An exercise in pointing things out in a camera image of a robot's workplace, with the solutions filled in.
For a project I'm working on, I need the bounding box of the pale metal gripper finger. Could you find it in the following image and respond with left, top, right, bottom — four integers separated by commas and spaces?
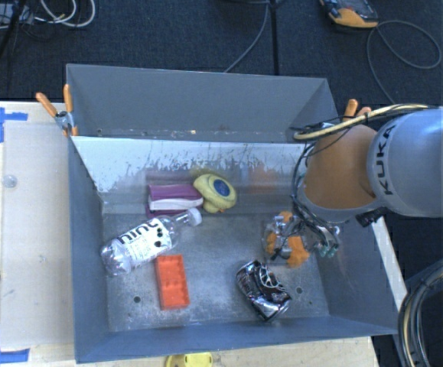
271, 239, 295, 261
263, 219, 299, 241

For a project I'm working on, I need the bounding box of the orange soft toy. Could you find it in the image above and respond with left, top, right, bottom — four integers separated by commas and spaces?
264, 210, 311, 268

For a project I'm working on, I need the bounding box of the crushed dark metal can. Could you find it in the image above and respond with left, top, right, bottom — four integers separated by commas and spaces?
235, 259, 293, 323

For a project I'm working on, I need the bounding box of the grey metal bin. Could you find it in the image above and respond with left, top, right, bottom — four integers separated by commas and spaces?
64, 63, 400, 365

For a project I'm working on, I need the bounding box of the yellow toy with blue disc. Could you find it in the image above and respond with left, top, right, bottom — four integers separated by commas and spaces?
191, 173, 239, 215

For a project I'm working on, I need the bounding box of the purple and white book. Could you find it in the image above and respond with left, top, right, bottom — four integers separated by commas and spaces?
145, 183, 205, 219

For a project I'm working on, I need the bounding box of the orange toy brick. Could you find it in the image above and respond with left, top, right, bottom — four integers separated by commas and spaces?
153, 254, 191, 312

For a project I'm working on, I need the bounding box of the clear plastic bottle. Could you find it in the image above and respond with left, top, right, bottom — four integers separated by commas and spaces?
99, 206, 204, 278

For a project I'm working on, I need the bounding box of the pale wood flat board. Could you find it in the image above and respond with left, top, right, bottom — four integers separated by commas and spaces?
0, 119, 77, 353

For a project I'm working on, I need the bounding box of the black cylinder on white bracket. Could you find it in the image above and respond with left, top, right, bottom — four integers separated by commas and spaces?
355, 206, 385, 228

